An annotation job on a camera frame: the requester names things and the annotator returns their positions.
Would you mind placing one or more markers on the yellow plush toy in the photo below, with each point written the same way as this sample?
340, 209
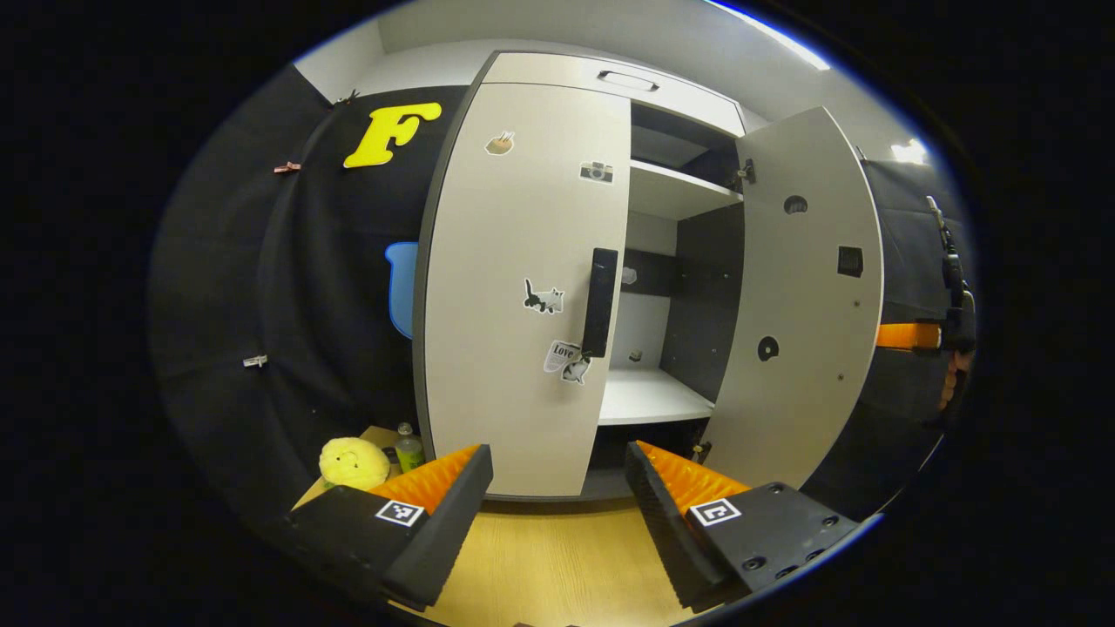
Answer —
353, 461

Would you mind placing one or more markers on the metal door hinge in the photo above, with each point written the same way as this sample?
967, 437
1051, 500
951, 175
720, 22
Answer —
701, 450
746, 171

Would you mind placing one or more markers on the white cabinet flap panel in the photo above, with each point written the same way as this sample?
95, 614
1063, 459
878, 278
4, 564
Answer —
557, 71

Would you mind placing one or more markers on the white cabinet shelf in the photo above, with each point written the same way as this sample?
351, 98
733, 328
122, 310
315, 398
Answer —
671, 187
649, 396

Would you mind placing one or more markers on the black backdrop cloth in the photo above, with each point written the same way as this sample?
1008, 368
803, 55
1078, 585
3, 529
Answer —
261, 279
906, 226

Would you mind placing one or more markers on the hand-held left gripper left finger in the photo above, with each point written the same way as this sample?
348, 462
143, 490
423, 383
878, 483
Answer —
449, 522

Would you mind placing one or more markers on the pink clip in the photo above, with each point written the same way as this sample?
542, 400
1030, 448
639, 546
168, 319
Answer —
287, 166

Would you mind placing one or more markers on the dark clip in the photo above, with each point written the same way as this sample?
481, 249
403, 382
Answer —
348, 96

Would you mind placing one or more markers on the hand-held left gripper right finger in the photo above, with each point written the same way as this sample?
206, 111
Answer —
666, 522

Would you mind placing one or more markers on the white double-door shoe cabinet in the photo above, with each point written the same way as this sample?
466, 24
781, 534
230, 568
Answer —
697, 287

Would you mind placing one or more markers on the white shoe cabinet door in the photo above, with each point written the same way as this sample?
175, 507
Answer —
801, 287
505, 261

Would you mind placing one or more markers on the square ceiling light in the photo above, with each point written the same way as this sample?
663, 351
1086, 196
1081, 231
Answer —
908, 152

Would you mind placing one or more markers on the green bottle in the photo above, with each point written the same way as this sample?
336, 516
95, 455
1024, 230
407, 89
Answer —
409, 451

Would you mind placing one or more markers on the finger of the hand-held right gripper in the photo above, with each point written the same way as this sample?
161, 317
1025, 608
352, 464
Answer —
906, 336

